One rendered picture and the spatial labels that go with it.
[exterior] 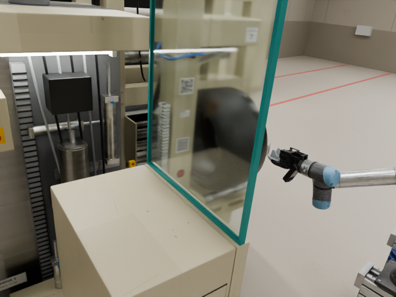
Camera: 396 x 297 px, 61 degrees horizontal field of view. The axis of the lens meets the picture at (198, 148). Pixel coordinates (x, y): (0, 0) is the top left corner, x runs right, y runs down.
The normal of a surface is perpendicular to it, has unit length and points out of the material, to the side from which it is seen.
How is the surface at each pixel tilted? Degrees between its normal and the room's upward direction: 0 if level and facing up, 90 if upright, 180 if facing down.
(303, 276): 0
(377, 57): 90
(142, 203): 0
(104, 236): 0
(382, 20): 90
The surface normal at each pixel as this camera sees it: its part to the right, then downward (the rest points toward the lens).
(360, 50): -0.72, 0.24
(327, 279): 0.08, -0.90
